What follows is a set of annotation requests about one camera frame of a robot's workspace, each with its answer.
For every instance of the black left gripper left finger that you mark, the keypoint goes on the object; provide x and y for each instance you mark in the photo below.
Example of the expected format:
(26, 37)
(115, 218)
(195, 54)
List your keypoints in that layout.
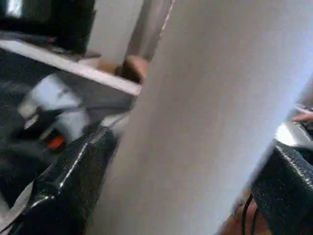
(63, 191)

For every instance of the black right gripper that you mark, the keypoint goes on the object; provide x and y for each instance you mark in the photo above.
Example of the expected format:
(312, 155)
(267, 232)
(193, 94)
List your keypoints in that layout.
(39, 128)

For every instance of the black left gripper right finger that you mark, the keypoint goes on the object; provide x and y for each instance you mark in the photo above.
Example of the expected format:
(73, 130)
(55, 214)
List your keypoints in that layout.
(288, 191)

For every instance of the white plastic table leg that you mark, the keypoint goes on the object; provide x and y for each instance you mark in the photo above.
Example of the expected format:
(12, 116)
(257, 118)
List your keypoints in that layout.
(210, 122)

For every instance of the black work mat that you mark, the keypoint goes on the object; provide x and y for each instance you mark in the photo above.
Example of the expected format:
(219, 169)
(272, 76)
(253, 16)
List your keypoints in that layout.
(19, 83)

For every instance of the grey curtain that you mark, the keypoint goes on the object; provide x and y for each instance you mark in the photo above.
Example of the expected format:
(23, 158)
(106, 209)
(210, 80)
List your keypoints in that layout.
(149, 27)

